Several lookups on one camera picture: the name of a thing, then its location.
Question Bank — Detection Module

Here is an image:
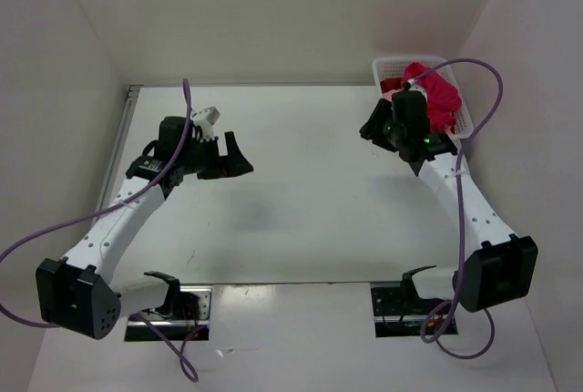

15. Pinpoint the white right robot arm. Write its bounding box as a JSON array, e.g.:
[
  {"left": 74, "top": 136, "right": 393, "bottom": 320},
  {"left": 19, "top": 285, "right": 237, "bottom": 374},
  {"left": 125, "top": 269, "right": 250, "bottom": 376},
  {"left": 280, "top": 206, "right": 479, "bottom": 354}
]
[{"left": 360, "top": 93, "right": 538, "bottom": 313}]

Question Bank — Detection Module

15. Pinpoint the light pink t shirt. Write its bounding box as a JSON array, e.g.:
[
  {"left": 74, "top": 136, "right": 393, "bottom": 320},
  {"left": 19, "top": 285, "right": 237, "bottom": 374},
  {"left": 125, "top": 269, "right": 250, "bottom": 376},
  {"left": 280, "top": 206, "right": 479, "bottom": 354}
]
[{"left": 382, "top": 91, "right": 395, "bottom": 101}]

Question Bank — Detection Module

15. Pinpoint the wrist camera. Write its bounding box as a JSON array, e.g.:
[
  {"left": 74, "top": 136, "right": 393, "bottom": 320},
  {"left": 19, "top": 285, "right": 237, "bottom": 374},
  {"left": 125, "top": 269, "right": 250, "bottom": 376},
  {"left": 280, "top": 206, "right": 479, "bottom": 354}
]
[
  {"left": 392, "top": 90, "right": 430, "bottom": 135},
  {"left": 190, "top": 107, "right": 220, "bottom": 142}
]

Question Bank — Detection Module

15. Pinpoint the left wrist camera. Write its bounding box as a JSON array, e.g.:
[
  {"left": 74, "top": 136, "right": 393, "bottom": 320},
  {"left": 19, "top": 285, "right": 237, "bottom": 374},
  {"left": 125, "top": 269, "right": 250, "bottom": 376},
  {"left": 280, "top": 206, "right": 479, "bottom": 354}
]
[{"left": 190, "top": 107, "right": 220, "bottom": 142}]

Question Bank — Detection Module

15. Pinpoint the dark red t shirt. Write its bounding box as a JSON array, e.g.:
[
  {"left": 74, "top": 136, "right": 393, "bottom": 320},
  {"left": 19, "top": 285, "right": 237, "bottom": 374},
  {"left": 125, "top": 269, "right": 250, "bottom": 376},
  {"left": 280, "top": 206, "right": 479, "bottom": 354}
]
[{"left": 380, "top": 77, "right": 403, "bottom": 96}]

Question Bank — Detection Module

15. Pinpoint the magenta t shirt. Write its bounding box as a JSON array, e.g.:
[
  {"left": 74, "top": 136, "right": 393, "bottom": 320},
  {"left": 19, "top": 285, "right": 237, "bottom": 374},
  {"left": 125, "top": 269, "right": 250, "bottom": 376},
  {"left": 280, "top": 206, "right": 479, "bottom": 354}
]
[{"left": 415, "top": 72, "right": 462, "bottom": 132}]

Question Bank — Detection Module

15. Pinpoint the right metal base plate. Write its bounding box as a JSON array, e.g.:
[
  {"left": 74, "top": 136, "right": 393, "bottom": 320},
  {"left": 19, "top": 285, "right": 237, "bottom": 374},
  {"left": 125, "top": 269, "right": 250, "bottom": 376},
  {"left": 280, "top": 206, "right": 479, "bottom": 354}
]
[{"left": 371, "top": 282, "right": 441, "bottom": 338}]

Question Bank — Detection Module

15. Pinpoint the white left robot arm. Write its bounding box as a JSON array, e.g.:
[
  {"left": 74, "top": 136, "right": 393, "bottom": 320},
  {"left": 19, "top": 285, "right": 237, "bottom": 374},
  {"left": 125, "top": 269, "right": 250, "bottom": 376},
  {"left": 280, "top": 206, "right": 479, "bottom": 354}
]
[{"left": 36, "top": 117, "right": 253, "bottom": 340}]

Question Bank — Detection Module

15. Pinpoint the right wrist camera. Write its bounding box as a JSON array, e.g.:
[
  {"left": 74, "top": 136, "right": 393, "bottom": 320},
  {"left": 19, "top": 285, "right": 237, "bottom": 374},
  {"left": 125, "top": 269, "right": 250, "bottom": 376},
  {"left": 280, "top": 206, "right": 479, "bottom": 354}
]
[{"left": 392, "top": 90, "right": 430, "bottom": 135}]

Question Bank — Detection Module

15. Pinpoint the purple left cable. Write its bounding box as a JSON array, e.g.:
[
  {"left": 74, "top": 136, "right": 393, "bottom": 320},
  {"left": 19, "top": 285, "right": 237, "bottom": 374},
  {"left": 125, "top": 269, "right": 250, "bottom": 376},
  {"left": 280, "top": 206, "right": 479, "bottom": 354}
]
[{"left": 0, "top": 77, "right": 199, "bottom": 383}]

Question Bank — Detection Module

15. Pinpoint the white plastic basket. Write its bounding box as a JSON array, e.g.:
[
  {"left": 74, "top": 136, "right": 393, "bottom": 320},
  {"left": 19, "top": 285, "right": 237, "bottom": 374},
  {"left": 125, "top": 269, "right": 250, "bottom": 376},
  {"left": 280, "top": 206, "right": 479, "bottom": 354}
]
[{"left": 372, "top": 55, "right": 474, "bottom": 139}]

